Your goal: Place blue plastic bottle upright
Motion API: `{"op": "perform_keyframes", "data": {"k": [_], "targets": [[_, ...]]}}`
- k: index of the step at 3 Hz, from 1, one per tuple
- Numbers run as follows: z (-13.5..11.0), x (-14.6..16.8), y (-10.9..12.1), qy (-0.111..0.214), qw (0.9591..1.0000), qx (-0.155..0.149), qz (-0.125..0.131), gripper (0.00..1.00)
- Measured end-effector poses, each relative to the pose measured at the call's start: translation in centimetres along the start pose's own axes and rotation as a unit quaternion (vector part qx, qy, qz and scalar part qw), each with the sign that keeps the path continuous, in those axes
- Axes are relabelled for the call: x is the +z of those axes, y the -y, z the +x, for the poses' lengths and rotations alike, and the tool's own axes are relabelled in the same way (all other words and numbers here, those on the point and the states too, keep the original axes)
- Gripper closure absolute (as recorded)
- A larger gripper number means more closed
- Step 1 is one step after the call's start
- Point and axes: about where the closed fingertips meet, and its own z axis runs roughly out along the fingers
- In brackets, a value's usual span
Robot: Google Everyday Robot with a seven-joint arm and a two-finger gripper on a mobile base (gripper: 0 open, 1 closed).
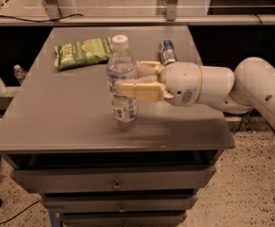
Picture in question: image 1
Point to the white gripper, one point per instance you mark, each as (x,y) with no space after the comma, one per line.
(181,81)

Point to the blue label plastic water bottle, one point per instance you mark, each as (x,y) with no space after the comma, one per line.
(121,65)

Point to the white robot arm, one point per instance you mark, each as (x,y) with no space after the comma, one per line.
(251,85)

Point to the small clear bottle background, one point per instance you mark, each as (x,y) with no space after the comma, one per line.
(20,73)

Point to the blue silver soda can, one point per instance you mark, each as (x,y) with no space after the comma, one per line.
(167,52)

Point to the green chip bag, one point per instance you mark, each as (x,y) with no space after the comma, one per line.
(83,53)

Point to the grey drawer cabinet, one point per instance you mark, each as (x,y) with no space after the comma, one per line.
(63,120)

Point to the middle drawer with knob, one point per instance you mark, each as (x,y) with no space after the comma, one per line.
(120,204)

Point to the drawer with knob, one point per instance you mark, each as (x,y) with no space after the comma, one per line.
(113,179)
(123,220)
(120,204)

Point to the top drawer with knob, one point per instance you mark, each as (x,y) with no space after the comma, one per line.
(113,179)

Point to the bottom drawer with knob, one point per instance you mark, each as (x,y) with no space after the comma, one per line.
(123,220)

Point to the grey metal post centre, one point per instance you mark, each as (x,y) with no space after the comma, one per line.
(167,8)

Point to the grey metal post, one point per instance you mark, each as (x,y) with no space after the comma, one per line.
(167,8)
(56,9)

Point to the grey metal post left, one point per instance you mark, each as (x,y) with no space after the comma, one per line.
(56,9)

